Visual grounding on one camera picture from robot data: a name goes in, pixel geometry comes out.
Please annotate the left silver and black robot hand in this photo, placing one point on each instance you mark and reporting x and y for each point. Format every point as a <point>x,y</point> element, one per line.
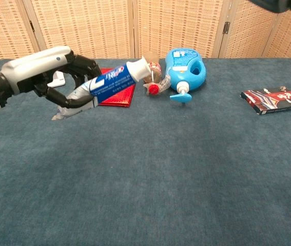
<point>32,68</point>

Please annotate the right silver and black robot hand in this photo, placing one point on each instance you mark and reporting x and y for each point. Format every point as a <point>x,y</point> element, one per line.
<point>276,5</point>

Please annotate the blue and white toothpaste tube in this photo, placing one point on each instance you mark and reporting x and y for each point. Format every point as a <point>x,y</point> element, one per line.
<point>114,79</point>

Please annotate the white phone stand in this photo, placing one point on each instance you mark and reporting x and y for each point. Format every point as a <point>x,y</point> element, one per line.
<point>58,80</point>

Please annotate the woven bamboo folding screen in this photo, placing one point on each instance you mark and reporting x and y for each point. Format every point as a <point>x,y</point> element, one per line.
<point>88,28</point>

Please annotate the red certificate booklet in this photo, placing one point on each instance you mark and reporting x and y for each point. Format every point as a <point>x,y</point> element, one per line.
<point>119,96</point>

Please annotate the black and red flat box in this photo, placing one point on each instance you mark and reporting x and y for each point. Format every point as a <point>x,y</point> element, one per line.
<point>273,100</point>

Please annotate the blue pump detergent bottle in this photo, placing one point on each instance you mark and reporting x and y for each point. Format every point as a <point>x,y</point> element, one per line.
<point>183,69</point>

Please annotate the cola bottle with red cap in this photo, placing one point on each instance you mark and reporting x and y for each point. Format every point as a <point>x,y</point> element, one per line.
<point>154,88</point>

